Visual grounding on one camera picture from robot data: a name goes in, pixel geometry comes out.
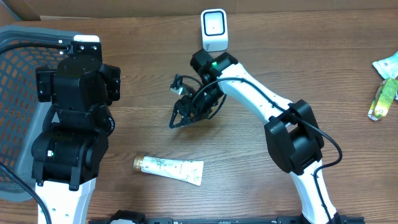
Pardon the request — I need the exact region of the white barcode scanner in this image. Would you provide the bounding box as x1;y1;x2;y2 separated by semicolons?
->
200;9;229;52

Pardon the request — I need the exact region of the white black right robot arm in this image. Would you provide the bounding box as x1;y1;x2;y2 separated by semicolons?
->
169;49;339;223

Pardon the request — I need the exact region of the teal wet wipes pack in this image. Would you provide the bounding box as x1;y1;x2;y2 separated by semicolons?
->
373;52;398;79

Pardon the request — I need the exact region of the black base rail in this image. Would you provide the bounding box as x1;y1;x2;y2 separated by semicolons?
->
88;210;366;224

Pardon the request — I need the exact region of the grey plastic shopping basket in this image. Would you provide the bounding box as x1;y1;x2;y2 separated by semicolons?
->
1;25;80;202

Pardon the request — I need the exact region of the white tube with gold cap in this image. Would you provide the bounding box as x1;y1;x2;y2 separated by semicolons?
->
133;155;204;186

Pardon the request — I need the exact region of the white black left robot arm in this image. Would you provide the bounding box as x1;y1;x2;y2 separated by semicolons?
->
31;40;121;223

